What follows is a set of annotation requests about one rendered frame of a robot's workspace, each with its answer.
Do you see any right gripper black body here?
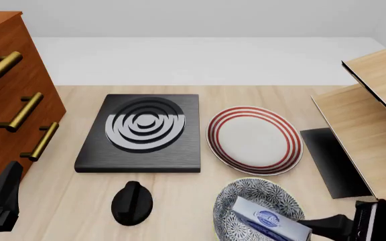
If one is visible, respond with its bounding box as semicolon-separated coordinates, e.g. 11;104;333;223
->
353;198;386;241

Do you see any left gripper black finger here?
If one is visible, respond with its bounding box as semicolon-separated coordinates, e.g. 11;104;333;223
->
0;160;24;203

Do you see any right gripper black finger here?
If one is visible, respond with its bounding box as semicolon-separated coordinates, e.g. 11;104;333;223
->
298;214;357;239

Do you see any cream cheese box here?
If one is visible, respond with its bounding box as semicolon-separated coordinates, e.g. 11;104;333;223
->
231;195;314;241

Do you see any blue patterned bowl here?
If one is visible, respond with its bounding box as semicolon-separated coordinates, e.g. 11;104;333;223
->
212;177;306;241

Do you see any flat black stove plate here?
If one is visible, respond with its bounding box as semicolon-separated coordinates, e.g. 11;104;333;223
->
74;93;202;175

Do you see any pale wooden shelf rack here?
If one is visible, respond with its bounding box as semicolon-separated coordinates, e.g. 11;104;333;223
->
299;41;386;203

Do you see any white plate with red rings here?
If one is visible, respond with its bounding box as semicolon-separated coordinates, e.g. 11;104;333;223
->
206;105;305;177

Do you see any round black stove knob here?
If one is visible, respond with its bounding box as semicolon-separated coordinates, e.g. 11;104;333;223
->
111;180;154;227

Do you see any wooden cabinet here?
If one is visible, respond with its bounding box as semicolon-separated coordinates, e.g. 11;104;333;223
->
0;10;67;213

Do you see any small brass drawer handle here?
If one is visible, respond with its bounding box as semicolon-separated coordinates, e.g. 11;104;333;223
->
19;121;60;163

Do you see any medium brass drawer handle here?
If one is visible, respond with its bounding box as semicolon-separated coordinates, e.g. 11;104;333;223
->
0;92;45;133

